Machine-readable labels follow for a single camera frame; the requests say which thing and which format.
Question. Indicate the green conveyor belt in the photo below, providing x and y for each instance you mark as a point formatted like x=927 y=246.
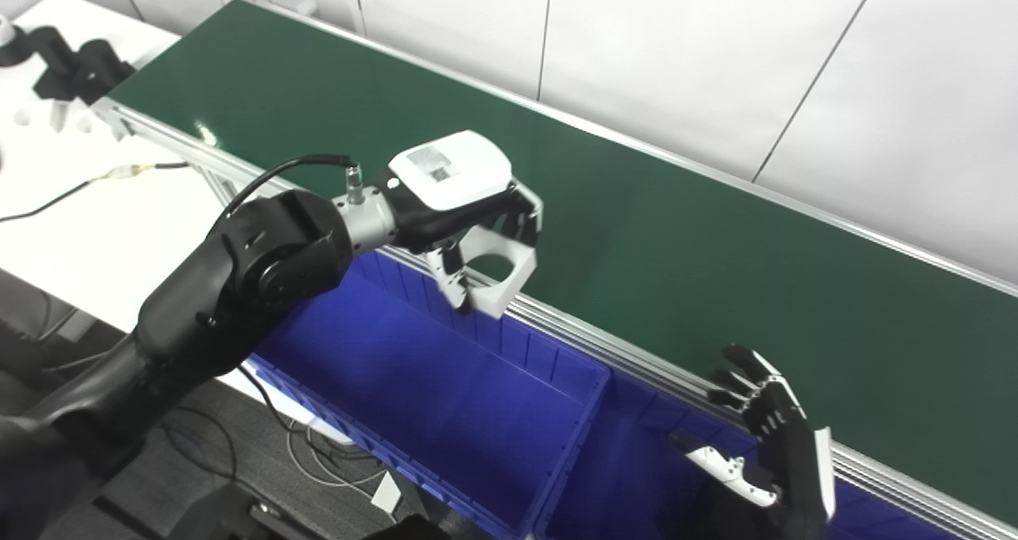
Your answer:
x=604 y=349
x=636 y=246

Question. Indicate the white square part round hole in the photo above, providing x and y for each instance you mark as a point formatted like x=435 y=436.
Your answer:
x=521 y=273

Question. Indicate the black device on table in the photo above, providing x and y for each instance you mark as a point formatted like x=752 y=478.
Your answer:
x=79 y=71

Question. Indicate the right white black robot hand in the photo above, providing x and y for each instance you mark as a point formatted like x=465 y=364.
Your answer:
x=787 y=452

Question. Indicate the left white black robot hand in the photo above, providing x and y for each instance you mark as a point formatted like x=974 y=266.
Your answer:
x=453 y=178

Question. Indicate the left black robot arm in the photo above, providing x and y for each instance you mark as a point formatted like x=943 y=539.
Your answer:
x=262 y=262

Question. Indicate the aluminium conveyor leg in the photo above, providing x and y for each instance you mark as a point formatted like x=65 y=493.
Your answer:
x=215 y=176

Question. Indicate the blue plastic bin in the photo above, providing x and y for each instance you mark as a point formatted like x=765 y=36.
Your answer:
x=445 y=413
x=628 y=468

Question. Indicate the small white box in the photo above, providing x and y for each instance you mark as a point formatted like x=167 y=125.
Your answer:
x=387 y=492

